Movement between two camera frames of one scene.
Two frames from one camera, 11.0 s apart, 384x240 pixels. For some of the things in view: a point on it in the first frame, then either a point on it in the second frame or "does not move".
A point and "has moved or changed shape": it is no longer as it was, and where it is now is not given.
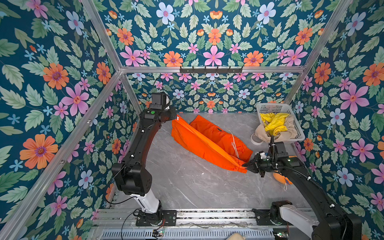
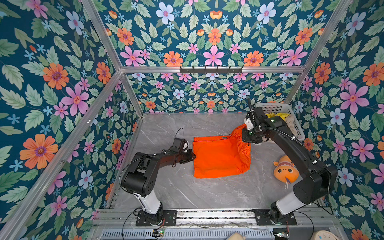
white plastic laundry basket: (283, 108) does not move
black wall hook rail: (210, 71) does not move
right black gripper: (254, 166) -> (245, 138)
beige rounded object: (236, 236) does not move
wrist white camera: (262, 155) -> (249, 123)
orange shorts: (203, 139) has moved or changed shape
